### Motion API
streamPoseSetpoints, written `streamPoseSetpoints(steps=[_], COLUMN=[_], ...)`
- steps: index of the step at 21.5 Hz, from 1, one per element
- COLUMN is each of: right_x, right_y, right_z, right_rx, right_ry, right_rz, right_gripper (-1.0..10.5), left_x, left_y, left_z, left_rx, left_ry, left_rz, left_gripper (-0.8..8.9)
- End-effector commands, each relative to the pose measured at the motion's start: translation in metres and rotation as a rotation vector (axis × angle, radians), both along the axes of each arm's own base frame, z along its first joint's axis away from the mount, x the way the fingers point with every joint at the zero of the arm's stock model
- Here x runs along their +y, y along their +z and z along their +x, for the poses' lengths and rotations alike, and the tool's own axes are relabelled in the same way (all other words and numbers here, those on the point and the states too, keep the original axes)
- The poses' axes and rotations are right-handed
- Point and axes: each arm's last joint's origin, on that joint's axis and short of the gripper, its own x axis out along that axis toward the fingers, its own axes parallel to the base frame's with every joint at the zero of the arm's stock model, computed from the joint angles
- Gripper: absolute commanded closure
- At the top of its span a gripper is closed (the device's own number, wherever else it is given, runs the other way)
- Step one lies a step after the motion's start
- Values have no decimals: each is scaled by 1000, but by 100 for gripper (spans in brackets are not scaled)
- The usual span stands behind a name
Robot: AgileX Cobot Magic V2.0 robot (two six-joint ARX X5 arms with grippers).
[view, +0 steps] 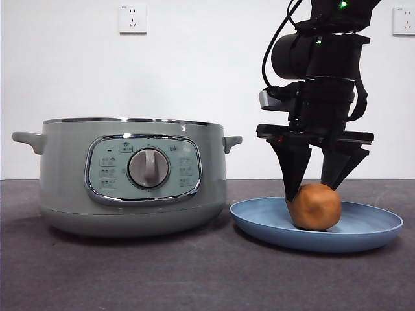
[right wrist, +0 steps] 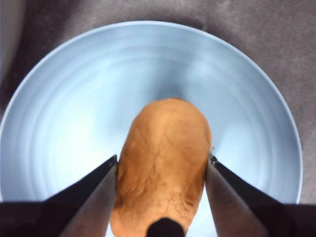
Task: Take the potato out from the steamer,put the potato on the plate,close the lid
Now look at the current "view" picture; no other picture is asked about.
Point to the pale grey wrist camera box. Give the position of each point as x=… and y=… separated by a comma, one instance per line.
x=270, y=101

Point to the pale green electric steamer pot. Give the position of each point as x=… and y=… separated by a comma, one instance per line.
x=65, y=168

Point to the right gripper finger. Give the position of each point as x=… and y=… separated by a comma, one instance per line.
x=338, y=166
x=291, y=168

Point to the blue round plate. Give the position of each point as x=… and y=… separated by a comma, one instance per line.
x=259, y=220

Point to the brown potato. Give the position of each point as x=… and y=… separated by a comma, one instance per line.
x=316, y=209

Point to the white wall socket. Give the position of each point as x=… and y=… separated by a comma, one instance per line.
x=133, y=19
x=405, y=21

